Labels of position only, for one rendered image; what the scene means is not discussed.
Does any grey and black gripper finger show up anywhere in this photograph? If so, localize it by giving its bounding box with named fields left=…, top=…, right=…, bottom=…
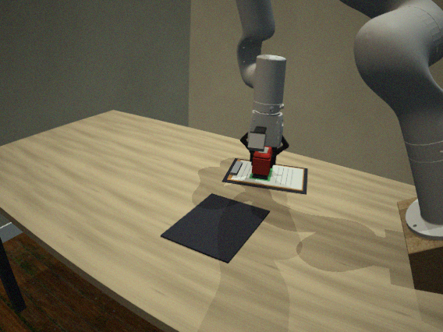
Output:
left=240, top=132, right=255, bottom=165
left=270, top=136, right=289, bottom=168

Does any red self-inking stamp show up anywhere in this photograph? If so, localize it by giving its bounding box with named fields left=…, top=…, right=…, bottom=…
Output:
left=252, top=147, right=272, bottom=180

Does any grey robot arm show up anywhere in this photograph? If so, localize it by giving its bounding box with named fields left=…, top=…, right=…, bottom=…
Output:
left=236, top=0, right=443, bottom=240

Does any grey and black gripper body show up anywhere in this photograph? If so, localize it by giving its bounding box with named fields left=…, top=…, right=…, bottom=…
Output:
left=247, top=110, right=283, bottom=147

